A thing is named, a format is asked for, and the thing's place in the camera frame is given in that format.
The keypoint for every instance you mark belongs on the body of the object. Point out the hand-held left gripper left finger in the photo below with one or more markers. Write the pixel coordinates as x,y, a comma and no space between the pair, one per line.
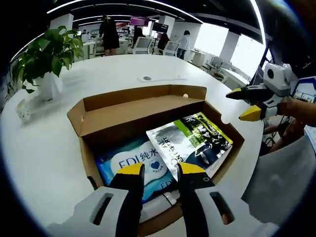
123,205

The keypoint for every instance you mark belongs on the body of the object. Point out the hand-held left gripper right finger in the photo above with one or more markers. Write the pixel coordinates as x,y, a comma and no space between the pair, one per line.
197,205

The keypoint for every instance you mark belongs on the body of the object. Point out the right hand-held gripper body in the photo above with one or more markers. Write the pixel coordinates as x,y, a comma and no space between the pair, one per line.
279,79

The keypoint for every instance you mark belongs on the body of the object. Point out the blue wet wipes pack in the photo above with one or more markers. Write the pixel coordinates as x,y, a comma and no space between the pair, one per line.
123,155

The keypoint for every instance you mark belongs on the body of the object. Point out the silver green snack pouch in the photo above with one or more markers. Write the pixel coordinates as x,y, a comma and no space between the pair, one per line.
172,138

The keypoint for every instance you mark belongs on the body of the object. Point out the brown cardboard shoe box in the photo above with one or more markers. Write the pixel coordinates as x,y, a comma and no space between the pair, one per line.
135,98

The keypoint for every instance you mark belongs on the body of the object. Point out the white mesh office chair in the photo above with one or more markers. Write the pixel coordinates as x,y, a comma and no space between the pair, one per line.
279,185

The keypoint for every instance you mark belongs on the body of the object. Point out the dark display screen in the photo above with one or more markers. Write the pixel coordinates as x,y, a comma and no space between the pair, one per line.
160,26

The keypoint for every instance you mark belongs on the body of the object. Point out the purple display screen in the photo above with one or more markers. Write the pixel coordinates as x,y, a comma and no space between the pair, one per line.
138,21

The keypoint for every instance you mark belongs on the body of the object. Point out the green potted plant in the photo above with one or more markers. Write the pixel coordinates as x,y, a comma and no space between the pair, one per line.
49,54

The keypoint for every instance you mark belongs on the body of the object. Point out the wall poster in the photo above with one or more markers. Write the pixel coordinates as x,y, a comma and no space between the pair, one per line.
304,90

